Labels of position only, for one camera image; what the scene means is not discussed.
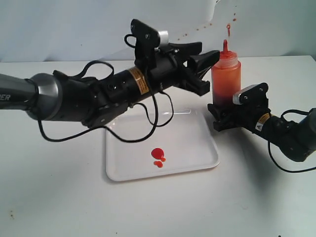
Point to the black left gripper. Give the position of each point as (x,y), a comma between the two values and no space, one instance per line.
(163,70)

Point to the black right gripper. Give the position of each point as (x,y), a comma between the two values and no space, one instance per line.
(252,116)

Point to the red sauce squeeze bottle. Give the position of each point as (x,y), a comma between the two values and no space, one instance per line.
(226,75)

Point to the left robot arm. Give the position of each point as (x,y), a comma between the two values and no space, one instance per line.
(95,102)

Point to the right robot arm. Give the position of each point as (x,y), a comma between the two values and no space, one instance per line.
(294,132)

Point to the white rectangular plastic tray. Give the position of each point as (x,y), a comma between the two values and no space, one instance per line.
(183,145)

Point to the red sauce blobs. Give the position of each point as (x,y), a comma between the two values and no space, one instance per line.
(158,155)

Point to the white backdrop sheet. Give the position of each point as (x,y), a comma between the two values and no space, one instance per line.
(81,30)

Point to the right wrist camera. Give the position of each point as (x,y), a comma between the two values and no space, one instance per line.
(250,94)

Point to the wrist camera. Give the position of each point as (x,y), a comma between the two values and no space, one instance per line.
(148,40)
(250,94)

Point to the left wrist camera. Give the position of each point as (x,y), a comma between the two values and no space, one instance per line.
(148,40)

